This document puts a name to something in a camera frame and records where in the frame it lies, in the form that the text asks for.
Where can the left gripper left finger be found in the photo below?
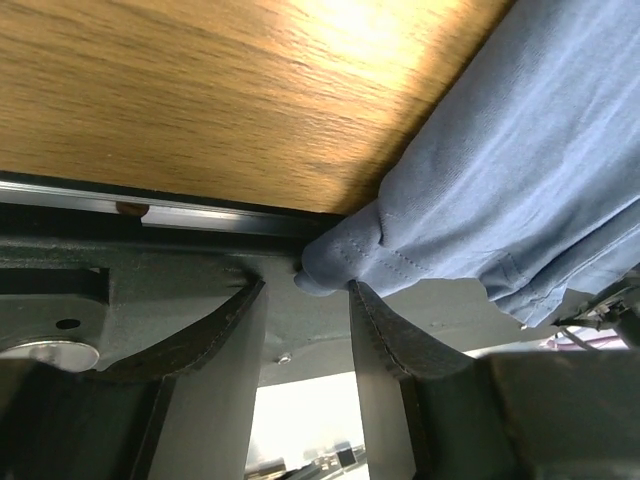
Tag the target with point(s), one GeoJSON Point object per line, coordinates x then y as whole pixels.
{"type": "Point", "coordinates": [181, 409]}

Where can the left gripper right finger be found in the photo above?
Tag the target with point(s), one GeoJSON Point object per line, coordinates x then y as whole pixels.
{"type": "Point", "coordinates": [432, 412]}

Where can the blue tank top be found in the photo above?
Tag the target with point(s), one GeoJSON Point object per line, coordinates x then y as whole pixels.
{"type": "Point", "coordinates": [525, 177]}

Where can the aluminium frame rail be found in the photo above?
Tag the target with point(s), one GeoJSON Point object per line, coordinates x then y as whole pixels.
{"type": "Point", "coordinates": [161, 213]}

